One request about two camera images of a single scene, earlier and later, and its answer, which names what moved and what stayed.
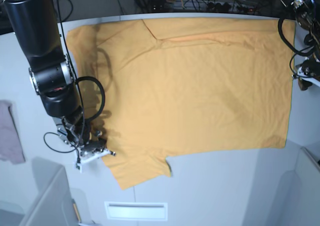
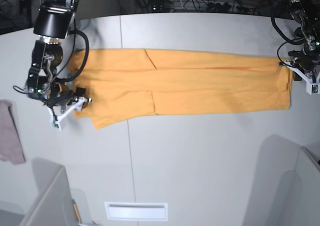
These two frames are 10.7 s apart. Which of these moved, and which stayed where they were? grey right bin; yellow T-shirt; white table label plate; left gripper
Moved: left gripper; yellow T-shirt
Stayed: grey right bin; white table label plate
